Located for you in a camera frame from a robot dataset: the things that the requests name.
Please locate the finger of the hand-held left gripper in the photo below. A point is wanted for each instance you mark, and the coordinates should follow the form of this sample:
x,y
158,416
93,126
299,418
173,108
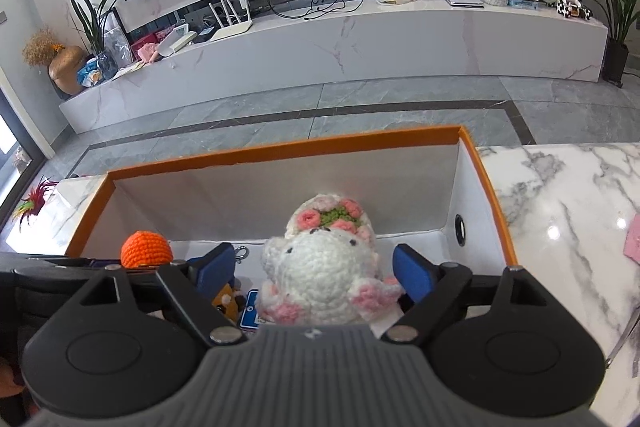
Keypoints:
x,y
50,273

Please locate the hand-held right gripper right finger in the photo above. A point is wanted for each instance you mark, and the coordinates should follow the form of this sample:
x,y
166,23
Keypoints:
x,y
412,271

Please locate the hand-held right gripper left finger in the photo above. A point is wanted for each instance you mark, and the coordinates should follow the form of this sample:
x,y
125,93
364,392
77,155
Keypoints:
x,y
217,268

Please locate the sailor plush dog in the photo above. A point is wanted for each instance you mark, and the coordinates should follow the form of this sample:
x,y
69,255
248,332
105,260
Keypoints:
x,y
227,299

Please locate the blue tag card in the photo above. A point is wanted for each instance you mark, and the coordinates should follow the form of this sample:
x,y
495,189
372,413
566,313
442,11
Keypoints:
x,y
249,314

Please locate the orange crochet fruit toy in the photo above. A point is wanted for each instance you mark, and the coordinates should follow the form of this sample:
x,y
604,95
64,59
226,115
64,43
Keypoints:
x,y
146,249

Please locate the white crochet doll flower crown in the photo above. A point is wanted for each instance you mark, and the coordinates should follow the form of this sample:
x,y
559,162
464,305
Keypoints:
x,y
320,267

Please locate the orange cardboard box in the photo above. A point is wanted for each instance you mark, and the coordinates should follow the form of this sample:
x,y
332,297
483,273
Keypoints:
x,y
300,177

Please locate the red feather ornament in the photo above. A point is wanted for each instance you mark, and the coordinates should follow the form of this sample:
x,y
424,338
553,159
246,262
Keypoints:
x,y
32,203

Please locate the brown vase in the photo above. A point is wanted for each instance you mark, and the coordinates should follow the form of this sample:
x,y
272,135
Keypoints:
x,y
66,72

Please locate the blue snack bag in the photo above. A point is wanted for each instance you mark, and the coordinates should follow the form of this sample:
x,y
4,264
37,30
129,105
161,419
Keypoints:
x,y
91,73

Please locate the glass vase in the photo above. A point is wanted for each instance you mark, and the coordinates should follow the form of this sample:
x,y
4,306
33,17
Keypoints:
x,y
107,63

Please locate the pink card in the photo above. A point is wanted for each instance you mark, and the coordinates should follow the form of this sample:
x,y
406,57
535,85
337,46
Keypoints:
x,y
632,239

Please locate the pink soft item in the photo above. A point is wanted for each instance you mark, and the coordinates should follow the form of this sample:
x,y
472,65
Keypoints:
x,y
149,53

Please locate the dried flower bunch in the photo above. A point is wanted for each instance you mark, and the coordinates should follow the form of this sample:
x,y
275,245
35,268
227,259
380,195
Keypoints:
x,y
40,47

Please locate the small black device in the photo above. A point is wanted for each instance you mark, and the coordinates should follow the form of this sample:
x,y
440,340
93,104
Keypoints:
x,y
202,37

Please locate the white tilted box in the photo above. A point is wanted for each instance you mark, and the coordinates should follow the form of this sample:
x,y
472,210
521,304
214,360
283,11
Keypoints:
x,y
175,39

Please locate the white marble TV cabinet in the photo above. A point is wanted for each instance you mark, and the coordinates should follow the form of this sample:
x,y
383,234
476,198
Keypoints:
x,y
350,43

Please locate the white router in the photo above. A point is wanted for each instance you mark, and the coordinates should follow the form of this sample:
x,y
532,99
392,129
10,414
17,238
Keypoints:
x,y
231,29

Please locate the green leafy plant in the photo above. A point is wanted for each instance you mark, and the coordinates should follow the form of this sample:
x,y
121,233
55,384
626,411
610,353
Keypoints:
x,y
92,24

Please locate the potted long-leaf plant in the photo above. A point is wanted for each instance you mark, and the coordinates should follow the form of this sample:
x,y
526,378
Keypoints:
x,y
616,62

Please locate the cow figurines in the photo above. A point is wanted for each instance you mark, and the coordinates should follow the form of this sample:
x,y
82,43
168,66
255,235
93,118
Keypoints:
x,y
575,7

